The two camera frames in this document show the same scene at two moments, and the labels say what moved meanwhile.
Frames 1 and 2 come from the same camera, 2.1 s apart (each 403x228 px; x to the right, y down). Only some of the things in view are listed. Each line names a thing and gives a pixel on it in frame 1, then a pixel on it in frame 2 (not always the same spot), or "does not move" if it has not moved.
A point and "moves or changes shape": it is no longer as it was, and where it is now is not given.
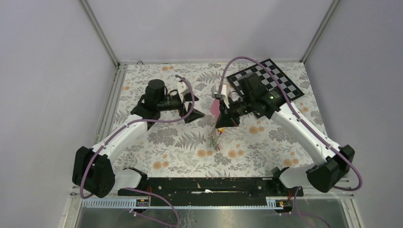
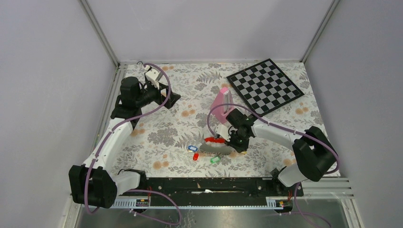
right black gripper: [227, 118] → [239, 148]
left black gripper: [182, 110] → [162, 86]
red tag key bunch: [211, 138] moves or changes shape
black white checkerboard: [291, 90] does not move
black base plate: [210, 192] does not move
